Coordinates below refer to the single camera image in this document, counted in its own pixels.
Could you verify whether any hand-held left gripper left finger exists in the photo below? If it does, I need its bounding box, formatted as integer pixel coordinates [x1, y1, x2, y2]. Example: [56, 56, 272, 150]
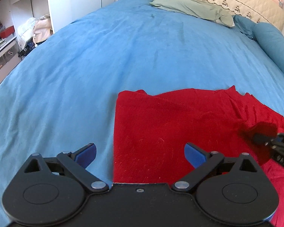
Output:
[24, 143, 109, 193]

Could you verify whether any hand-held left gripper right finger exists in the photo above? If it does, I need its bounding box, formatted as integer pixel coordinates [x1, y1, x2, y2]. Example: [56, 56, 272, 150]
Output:
[171, 142, 264, 193]

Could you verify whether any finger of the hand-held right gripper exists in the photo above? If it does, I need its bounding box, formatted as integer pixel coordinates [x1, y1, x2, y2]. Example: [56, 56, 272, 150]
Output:
[252, 131, 284, 148]

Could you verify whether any red knit garment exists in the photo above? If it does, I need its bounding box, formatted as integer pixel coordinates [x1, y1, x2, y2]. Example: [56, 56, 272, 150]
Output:
[112, 85, 284, 227]

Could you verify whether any blue rolled duvet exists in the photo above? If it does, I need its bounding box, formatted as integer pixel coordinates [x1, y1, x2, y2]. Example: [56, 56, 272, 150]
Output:
[233, 15, 284, 87]

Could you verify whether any small black device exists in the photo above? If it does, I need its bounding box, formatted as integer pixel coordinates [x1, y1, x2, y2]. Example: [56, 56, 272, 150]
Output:
[17, 47, 30, 58]

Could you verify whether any clear plastic drawer box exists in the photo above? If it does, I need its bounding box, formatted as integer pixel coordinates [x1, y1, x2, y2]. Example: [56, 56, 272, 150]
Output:
[0, 43, 20, 76]

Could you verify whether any beige cloth bag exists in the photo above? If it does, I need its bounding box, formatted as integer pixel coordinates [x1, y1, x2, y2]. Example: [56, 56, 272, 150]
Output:
[32, 14, 53, 46]

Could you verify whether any white plastic bag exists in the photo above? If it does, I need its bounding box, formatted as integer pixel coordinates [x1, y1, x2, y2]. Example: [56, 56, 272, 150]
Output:
[16, 17, 37, 51]

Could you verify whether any red box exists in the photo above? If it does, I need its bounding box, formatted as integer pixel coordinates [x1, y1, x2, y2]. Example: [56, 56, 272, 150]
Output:
[0, 26, 16, 39]

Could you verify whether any green pillow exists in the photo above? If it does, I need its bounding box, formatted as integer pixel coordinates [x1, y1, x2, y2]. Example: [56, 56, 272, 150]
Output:
[149, 0, 236, 28]

